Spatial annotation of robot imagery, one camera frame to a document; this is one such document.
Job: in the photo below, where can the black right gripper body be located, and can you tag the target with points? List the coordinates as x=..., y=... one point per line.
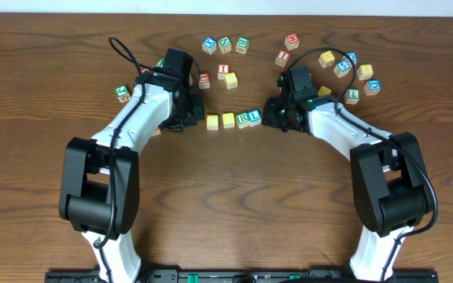
x=270, y=112

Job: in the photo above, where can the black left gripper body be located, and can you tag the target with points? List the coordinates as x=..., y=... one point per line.
x=197, y=107

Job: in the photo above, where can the yellow C block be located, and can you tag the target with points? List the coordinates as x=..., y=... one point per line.
x=212, y=122

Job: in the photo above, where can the blue L block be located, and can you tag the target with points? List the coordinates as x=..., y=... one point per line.
x=255, y=117

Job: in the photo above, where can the yellow o block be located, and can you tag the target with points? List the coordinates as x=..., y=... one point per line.
x=323, y=91
x=228, y=119

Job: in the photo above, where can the green R block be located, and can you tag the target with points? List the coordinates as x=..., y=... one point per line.
x=242, y=120

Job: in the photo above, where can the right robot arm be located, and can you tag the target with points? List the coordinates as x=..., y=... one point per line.
x=393, y=196

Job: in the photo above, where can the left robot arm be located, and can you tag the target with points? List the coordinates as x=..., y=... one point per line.
x=100, y=181

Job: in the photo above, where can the red U block middle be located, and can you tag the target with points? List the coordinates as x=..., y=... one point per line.
x=204, y=81

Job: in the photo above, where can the red A block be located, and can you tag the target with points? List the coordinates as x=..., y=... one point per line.
x=156, y=132

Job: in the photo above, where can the yellow S block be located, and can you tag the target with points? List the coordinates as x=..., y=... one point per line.
x=231, y=80

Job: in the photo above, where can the red i block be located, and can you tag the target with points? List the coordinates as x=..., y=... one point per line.
x=222, y=70
x=282, y=58

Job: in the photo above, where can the green F block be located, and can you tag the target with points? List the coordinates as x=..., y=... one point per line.
x=160, y=63

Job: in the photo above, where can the red I block right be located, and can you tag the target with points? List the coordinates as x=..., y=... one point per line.
x=282, y=58

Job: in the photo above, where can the blue X block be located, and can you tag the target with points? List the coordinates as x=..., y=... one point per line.
x=209, y=45

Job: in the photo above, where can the yellow W block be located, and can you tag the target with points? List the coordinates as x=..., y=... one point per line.
x=326, y=59

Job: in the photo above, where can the green 7 block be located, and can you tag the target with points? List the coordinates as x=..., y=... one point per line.
x=352, y=96

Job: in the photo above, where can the blue 5 block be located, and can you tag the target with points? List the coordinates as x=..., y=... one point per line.
x=341, y=69

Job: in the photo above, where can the green N block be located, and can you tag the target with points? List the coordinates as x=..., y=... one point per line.
x=225, y=45

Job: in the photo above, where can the red W block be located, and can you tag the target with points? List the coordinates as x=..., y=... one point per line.
x=292, y=41

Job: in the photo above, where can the green J block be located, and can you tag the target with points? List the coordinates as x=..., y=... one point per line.
x=123, y=93

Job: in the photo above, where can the green B block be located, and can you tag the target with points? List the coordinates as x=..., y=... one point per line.
x=242, y=45

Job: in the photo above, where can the blue D block upper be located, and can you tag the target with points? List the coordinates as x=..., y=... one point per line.
x=350, y=58

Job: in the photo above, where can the blue d block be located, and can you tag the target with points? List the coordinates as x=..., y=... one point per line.
x=372, y=87
x=350, y=58

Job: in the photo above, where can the yellow 8 block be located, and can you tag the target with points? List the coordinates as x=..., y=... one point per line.
x=365, y=72

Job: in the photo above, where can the blue D block lower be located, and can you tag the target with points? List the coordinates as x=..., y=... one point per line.
x=372, y=87

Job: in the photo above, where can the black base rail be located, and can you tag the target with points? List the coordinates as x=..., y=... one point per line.
x=174, y=276

